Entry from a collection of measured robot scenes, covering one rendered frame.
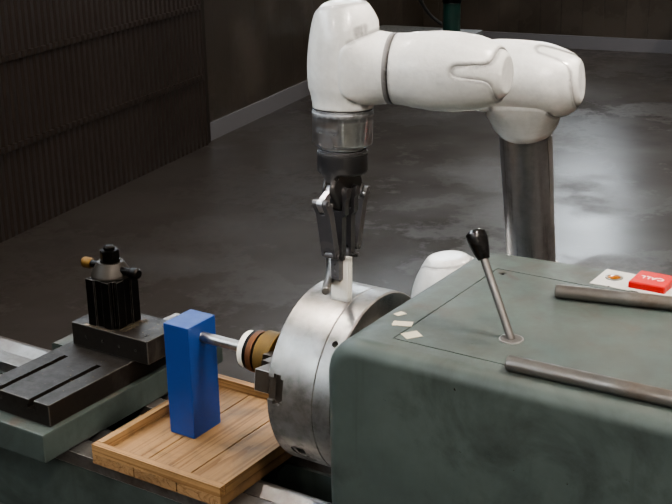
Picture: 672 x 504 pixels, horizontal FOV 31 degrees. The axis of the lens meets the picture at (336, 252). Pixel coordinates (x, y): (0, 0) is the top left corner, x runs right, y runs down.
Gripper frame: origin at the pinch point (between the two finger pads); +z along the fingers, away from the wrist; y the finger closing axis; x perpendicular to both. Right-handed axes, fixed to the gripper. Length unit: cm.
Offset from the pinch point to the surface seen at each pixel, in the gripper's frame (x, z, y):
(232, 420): -39, 42, -22
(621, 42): -292, 69, -932
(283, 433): -11.3, 28.9, -0.5
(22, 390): -70, 34, 2
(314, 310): -9.6, 9.1, -7.0
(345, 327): -2.6, 10.1, -5.5
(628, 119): -190, 92, -672
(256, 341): -25.9, 19.7, -13.0
